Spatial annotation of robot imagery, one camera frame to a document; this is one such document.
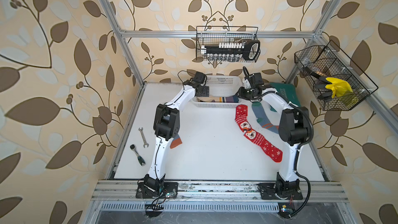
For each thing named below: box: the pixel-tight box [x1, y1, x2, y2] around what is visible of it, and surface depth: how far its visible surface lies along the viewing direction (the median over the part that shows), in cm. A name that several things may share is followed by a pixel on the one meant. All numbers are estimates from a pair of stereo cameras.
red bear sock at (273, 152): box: [243, 129, 283, 163], surface depth 91 cm
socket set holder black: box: [200, 39, 261, 62], surface depth 86 cm
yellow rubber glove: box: [325, 77, 354, 99], surface depth 68 cm
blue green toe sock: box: [251, 101, 279, 134], surface depth 104 cm
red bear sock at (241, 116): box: [234, 104, 253, 133], surface depth 101 cm
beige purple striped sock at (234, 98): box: [210, 94, 240, 103], surface depth 108 cm
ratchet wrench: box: [130, 144, 146, 167], surface depth 86 cm
